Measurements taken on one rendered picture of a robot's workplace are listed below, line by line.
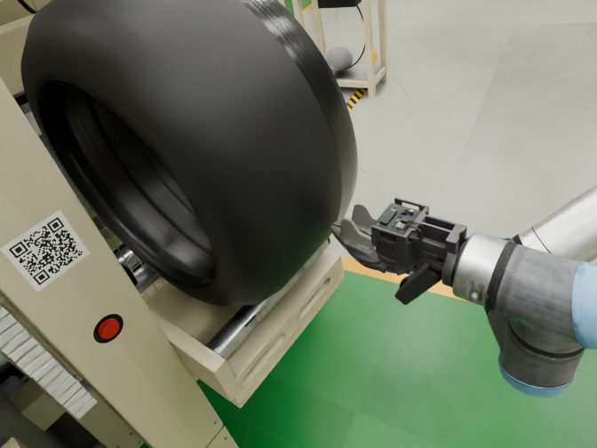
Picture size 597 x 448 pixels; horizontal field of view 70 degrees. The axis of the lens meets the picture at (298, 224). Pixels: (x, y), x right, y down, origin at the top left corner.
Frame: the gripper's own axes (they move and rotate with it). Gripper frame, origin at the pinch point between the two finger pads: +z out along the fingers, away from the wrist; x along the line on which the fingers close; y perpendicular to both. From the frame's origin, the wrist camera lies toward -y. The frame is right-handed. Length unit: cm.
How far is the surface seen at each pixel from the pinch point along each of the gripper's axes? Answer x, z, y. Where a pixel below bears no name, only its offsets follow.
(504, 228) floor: -128, 3, -107
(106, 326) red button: 32.9, 18.3, 1.6
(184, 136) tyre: 16.0, 6.7, 25.3
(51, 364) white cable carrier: 40.8, 19.8, 1.5
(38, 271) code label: 34.8, 18.5, 15.1
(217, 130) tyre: 13.5, 3.9, 25.2
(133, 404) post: 36.9, 19.0, -15.8
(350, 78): -235, 156, -93
